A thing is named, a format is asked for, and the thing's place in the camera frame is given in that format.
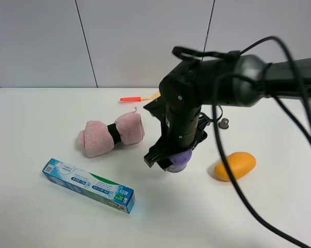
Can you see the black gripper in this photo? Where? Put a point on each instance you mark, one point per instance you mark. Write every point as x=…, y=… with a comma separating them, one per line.
x=179, y=132

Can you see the orange handled yellow spatula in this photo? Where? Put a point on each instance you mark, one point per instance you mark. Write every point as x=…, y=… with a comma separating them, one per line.
x=139, y=99

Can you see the blue toothpaste box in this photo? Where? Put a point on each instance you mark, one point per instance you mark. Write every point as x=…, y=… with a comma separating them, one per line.
x=90, y=185

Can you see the small grey cap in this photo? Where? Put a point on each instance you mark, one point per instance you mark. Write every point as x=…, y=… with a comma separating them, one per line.
x=224, y=124

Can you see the pink rolled towel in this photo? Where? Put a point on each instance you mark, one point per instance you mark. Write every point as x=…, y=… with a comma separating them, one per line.
x=98, y=138

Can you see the purple round container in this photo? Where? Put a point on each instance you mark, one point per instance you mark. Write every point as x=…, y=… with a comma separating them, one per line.
x=179, y=161

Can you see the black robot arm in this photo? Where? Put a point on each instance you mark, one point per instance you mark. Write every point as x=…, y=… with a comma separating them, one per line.
x=226, y=79

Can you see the yellow mango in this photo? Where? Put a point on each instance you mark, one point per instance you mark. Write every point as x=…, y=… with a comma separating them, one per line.
x=240, y=163

